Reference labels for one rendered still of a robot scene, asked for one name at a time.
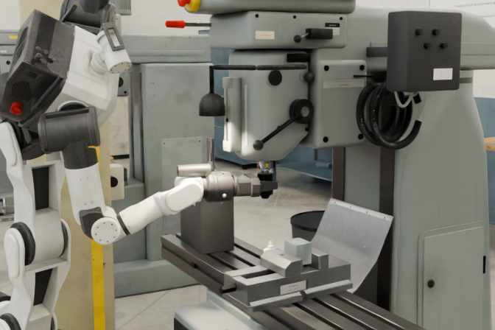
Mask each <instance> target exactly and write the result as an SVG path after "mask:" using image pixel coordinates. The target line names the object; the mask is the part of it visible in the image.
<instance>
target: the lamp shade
mask: <svg viewBox="0 0 495 330"><path fill-rule="evenodd" d="M199 116H225V103H224V101H223V98H222V97H221V96H220V95H219V94H215V93H208V94H205V95H204V96H202V97H201V100H200V104H199Z"/></svg>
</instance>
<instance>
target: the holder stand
mask: <svg viewBox="0 0 495 330"><path fill-rule="evenodd" d="M180 237H181V239H183V240H184V241H185V242H187V243H188V244H189V245H191V246H192V247H193V248H194V249H195V250H196V251H198V252H199V253H200V254H206V253H217V252H223V251H229V250H234V197H233V196H232V199H231V201H224V202H222V203H220V202H210V203H208V202H207V201H206V200H205V199H202V200H201V201H200V202H196V203H195V204H193V205H191V206H189V207H188V208H185V209H184V210H182V211H181V212H180Z"/></svg>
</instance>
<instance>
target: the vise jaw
mask: <svg viewBox="0 0 495 330"><path fill-rule="evenodd" d="M260 265H262V266H264V267H266V268H268V269H270V270H272V271H274V272H276V273H278V274H280V275H282V276H284V277H287V276H291V275H297V274H301V272H303V259H300V258H298V257H297V256H293V255H292V254H290V253H287V252H285V251H283V250H280V249H278V248H274V249H270V250H266V251H265V252H264V253H263V254H262V255H261V256H260Z"/></svg>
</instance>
